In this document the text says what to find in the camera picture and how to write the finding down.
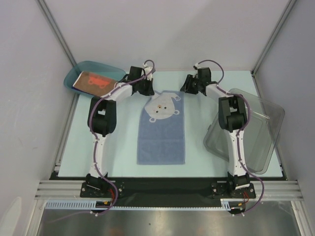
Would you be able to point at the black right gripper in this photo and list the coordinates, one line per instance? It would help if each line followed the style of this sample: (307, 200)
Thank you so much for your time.
(188, 86)

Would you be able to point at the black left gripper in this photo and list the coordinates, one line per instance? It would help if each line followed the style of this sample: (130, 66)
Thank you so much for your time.
(149, 91)

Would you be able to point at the light blue towel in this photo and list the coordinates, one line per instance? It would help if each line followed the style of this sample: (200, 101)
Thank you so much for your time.
(161, 133)

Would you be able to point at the orange towel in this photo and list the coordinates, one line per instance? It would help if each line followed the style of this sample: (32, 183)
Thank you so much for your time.
(94, 84)

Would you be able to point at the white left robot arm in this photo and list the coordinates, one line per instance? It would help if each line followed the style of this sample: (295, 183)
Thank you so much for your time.
(102, 119)

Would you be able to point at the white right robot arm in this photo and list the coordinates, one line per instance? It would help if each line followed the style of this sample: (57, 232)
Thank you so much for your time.
(232, 117)

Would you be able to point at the teal plastic bin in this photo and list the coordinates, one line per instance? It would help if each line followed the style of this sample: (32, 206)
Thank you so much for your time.
(94, 67)

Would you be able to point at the clear plastic bin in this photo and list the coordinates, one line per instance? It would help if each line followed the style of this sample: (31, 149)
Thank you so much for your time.
(260, 135)

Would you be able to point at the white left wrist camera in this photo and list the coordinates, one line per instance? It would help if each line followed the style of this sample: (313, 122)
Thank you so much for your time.
(149, 71)

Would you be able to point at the right aluminium corner post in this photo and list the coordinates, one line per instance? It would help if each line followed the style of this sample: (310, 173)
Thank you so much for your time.
(275, 32)

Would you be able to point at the aluminium corner post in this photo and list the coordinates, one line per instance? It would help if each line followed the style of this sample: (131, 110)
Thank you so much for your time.
(275, 32)
(44, 8)

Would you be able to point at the left aluminium corner post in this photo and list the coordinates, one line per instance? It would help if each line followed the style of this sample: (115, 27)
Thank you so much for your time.
(44, 8)

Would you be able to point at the aluminium rail frame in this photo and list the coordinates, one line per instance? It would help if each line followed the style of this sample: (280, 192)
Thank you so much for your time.
(280, 213)

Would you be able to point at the grey slotted cable duct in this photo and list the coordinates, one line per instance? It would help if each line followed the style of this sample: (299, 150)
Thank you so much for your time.
(91, 205)

